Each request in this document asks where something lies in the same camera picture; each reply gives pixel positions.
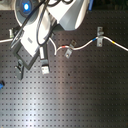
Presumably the white cable with markers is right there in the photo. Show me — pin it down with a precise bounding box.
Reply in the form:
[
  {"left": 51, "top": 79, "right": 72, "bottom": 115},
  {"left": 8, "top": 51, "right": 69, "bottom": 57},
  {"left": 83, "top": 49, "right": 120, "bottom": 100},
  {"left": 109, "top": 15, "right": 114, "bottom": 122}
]
[{"left": 0, "top": 35, "right": 128, "bottom": 58}]

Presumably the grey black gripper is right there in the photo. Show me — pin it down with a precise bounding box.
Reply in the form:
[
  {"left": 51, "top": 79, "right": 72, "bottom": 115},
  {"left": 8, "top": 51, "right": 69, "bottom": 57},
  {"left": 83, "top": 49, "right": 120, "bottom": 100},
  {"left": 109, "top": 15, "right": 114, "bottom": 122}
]
[{"left": 14, "top": 21, "right": 51, "bottom": 79}]

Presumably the metal cable clip middle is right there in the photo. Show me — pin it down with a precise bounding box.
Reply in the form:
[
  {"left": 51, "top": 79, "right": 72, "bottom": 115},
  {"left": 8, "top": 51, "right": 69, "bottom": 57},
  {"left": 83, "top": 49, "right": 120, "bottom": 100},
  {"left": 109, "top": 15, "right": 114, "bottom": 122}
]
[{"left": 65, "top": 49, "right": 73, "bottom": 59}]

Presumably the metal cable clip right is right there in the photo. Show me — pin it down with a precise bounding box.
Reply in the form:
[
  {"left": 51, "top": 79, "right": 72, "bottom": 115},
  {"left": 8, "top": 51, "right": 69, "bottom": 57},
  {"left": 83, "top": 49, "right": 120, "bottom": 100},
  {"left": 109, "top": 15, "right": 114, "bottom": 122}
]
[{"left": 97, "top": 27, "right": 104, "bottom": 47}]

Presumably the metal cable clip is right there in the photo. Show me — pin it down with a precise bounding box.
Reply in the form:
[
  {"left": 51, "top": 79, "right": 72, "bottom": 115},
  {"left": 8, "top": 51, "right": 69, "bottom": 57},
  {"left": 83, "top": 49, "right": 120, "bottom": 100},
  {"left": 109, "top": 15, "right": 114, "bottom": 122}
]
[
  {"left": 65, "top": 49, "right": 73, "bottom": 59},
  {"left": 97, "top": 27, "right": 104, "bottom": 47},
  {"left": 9, "top": 28, "right": 16, "bottom": 38}
]

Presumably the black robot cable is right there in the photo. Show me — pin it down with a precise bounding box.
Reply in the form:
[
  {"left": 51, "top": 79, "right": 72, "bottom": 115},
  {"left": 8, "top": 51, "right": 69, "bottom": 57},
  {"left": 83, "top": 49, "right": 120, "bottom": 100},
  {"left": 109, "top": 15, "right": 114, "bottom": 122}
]
[{"left": 11, "top": 0, "right": 75, "bottom": 47}]

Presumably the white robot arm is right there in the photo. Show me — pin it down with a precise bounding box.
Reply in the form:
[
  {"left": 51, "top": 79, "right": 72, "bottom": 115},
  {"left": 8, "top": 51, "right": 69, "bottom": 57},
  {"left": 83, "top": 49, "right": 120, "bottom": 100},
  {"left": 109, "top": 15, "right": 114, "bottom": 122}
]
[{"left": 11, "top": 0, "right": 89, "bottom": 80}]

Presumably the metal cable clip left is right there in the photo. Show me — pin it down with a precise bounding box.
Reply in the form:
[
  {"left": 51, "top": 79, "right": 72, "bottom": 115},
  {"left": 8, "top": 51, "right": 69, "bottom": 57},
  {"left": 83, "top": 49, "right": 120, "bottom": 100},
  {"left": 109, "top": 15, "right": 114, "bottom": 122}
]
[{"left": 9, "top": 28, "right": 16, "bottom": 38}]

